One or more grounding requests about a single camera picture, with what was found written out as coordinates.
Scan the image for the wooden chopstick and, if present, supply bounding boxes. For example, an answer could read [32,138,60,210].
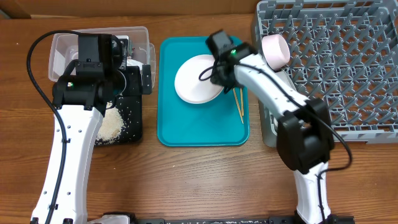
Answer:
[239,88,244,117]
[233,88,244,123]

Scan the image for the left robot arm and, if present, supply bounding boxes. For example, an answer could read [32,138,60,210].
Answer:
[30,32,152,223]

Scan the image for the grey bowl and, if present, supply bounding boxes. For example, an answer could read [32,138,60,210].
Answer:
[275,70,297,91]

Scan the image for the black plastic tray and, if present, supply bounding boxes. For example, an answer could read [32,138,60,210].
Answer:
[93,93,144,147]

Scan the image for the teal serving tray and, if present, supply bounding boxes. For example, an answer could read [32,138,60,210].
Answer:
[157,37,250,147]

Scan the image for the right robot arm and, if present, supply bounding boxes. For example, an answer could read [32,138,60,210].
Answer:
[206,30,335,223]

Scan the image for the pile of rice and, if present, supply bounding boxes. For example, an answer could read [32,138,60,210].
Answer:
[95,101,141,146]

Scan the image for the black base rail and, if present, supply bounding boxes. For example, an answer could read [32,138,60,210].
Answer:
[86,215,355,224]

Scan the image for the large white plate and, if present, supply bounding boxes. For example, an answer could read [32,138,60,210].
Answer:
[175,54,223,104]

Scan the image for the clear plastic bin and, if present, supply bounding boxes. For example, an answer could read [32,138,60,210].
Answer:
[48,26,156,83]

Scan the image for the grey dishwasher rack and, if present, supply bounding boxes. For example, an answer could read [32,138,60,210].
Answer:
[252,0,397,144]

